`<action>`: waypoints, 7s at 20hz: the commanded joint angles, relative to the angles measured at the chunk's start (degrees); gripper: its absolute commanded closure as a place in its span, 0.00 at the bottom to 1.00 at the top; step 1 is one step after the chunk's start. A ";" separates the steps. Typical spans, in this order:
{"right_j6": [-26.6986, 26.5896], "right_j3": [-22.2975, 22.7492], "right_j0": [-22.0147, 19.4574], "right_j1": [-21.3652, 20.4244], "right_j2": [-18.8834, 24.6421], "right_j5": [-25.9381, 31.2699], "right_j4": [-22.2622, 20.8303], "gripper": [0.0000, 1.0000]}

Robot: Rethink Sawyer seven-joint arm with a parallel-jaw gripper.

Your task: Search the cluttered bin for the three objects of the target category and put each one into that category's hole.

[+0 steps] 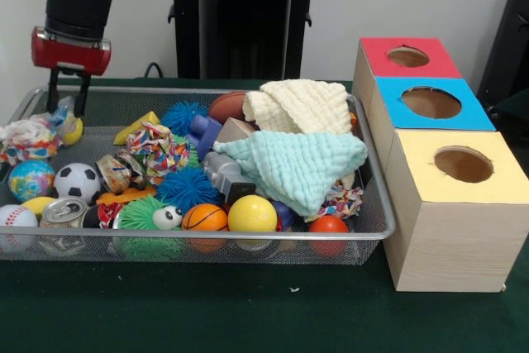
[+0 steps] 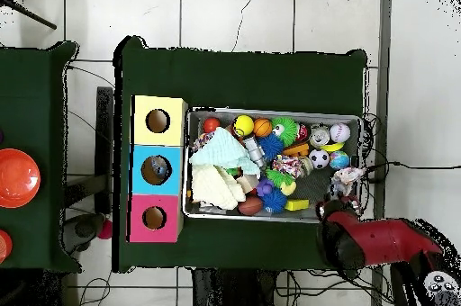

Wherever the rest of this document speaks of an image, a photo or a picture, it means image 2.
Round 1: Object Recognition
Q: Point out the mint green waffle cloth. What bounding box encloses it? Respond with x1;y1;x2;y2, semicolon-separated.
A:
188;126;261;177

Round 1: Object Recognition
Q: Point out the cream waffle cloth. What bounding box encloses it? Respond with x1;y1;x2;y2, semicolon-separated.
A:
190;163;249;211

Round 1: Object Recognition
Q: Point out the colourful knotted rope toy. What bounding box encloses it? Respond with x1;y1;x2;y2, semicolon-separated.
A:
190;131;213;152

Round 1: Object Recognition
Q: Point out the crushed clear plastic bottle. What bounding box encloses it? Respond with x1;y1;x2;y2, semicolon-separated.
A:
149;156;169;177

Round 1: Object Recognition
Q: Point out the wooden box with three holes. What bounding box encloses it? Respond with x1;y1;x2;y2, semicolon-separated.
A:
125;94;190;244

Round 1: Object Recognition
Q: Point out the globe print ball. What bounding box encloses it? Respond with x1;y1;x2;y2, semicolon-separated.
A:
329;150;351;171

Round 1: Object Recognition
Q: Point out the black and white soccer ball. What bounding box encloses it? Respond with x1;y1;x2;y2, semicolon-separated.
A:
308;148;330;169

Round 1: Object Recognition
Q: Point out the white baseball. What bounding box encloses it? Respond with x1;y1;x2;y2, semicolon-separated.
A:
329;122;351;144

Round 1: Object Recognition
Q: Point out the silver drink can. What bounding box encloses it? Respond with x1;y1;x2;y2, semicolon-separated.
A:
309;124;331;149

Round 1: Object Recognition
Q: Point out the green spiky toy with eyes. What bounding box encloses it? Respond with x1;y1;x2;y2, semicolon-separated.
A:
271;116;300;148

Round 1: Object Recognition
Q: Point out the small orange basketball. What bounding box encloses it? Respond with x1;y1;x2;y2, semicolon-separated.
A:
252;117;274;139

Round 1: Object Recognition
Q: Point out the smooth yellow ball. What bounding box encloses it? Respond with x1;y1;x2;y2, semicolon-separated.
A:
233;114;256;137

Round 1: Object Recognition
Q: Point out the red-orange ball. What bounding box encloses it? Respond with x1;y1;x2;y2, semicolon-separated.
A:
203;117;221;134

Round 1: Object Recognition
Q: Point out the grey device with red knob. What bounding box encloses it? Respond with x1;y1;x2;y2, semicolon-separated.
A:
59;211;113;254

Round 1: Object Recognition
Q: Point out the orange plastic bowl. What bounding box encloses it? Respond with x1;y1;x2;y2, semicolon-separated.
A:
0;148;41;209

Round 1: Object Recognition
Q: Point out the orange plastic cup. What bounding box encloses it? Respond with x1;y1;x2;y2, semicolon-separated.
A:
0;229;14;265

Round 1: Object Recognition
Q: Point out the black rod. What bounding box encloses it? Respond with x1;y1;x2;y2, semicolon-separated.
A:
0;0;58;31

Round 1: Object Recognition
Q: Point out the silver wire mesh bin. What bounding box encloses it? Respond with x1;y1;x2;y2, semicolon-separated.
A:
183;105;364;223

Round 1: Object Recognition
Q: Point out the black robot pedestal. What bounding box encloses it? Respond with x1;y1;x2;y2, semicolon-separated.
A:
192;268;276;306

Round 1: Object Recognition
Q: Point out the thin black cable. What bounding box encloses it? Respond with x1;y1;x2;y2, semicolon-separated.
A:
231;0;261;53

